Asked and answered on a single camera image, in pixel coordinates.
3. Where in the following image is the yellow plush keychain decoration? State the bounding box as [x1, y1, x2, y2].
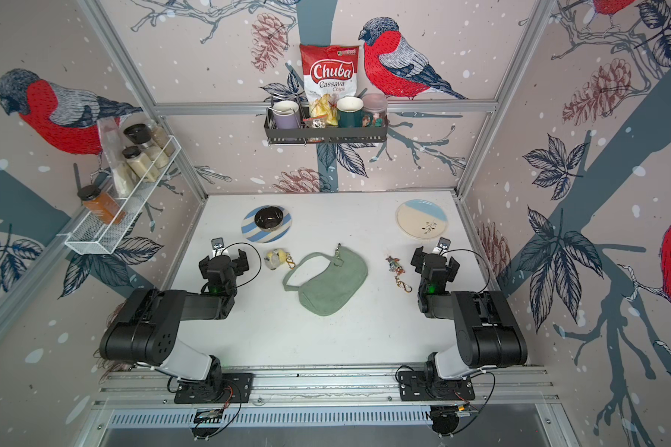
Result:
[264, 249, 296, 270]

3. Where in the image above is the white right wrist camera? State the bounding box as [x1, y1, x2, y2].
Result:
[434, 238, 451, 255]

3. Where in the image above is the green mug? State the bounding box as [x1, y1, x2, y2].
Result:
[337, 96, 363, 129]

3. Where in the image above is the dark metal wall shelf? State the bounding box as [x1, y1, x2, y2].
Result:
[264, 107, 390, 145]

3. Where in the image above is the green corduroy shoulder bag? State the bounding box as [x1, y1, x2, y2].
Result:
[283, 244, 368, 317]

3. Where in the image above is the cream and blue plate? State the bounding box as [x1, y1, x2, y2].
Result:
[396, 199, 448, 240]

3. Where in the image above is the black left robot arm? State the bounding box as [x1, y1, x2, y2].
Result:
[99, 247, 250, 389]

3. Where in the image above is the pink lidded jar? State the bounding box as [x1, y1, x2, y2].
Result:
[362, 93, 388, 128]

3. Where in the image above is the white wire wall rack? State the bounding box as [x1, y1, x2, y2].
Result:
[64, 135, 182, 255]

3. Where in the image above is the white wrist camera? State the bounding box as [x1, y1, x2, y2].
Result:
[434, 238, 451, 255]
[211, 238, 226, 258]

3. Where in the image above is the orange spice jar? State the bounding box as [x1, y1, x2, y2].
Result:
[78, 184, 125, 225]

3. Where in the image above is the red fox figure keychain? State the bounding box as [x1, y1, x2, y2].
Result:
[386, 256, 413, 294]

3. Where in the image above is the clear plastic bag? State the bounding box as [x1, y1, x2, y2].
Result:
[97, 117, 136, 199]

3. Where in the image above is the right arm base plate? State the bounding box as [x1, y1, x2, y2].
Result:
[394, 367, 475, 402]

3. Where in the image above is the tall black lid spice jar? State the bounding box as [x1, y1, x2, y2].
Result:
[123, 123, 170, 169]

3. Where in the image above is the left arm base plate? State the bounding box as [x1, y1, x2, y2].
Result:
[174, 372, 255, 404]

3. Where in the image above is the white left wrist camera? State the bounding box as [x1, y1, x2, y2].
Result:
[211, 238, 226, 258]

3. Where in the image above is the red Chuba chips bag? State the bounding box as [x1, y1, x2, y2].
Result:
[299, 44, 360, 106]

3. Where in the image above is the blue striped plate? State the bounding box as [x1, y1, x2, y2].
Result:
[242, 205, 293, 244]

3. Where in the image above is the yellow snack packet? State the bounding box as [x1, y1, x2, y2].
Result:
[309, 93, 338, 127]

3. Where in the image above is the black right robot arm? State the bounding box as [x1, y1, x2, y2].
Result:
[411, 247, 529, 383]

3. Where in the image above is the dark ceramic bowl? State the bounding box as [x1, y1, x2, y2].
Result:
[254, 206, 284, 232]

